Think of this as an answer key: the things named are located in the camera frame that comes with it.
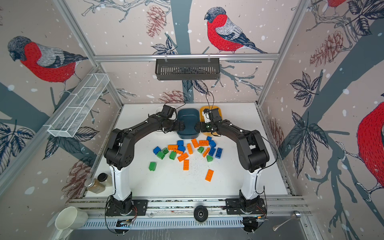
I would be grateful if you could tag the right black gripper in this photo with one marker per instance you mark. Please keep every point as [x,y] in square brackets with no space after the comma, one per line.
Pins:
[204,126]

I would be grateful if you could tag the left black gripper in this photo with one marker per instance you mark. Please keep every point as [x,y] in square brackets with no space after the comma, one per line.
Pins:
[177,128]

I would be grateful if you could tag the dark teal plastic bin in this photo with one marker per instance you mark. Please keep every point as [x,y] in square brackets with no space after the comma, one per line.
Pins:
[191,119]

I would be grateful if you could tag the orange lego brick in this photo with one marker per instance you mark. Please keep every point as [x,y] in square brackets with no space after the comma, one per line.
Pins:
[204,143]
[186,165]
[183,157]

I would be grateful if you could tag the blue lego brick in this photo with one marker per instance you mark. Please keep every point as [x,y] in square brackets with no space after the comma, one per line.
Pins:
[157,150]
[181,148]
[219,153]
[209,138]

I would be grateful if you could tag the green lego brick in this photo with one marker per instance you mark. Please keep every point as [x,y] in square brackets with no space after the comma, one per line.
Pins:
[209,158]
[160,155]
[173,155]

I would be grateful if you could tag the orange lego brick vertical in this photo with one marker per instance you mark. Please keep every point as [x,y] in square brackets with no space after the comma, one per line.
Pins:
[190,149]

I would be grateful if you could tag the white plastic bin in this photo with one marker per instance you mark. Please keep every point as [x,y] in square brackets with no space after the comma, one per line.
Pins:
[159,110]

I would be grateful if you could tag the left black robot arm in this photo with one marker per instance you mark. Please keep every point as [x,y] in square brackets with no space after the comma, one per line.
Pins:
[120,152]

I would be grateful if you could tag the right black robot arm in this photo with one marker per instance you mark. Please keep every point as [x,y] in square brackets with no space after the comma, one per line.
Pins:
[252,153]

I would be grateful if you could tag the orange lego brick tilted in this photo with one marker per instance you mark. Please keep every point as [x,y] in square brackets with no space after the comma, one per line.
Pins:
[183,157]

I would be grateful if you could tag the green lego brick lone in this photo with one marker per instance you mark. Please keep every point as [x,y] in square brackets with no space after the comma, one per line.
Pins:
[153,166]

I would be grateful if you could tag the orange lego brick lone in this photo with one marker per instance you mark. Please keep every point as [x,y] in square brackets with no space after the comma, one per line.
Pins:
[209,175]

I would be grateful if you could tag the glass spice jar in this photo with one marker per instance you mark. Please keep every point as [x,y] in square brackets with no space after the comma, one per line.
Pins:
[99,184]

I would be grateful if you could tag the black round knob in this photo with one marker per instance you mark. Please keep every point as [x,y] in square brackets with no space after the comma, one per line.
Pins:
[201,214]

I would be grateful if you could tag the metal spoon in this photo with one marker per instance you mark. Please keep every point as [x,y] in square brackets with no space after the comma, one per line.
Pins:
[295,215]

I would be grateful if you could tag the white ceramic mug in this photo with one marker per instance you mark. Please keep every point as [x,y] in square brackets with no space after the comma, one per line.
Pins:
[71,218]

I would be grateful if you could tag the black wire wall basket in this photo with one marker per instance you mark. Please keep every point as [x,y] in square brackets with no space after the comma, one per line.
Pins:
[188,69]

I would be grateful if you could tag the white mesh wall shelf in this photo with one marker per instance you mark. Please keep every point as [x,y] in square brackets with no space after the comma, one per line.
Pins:
[71,118]

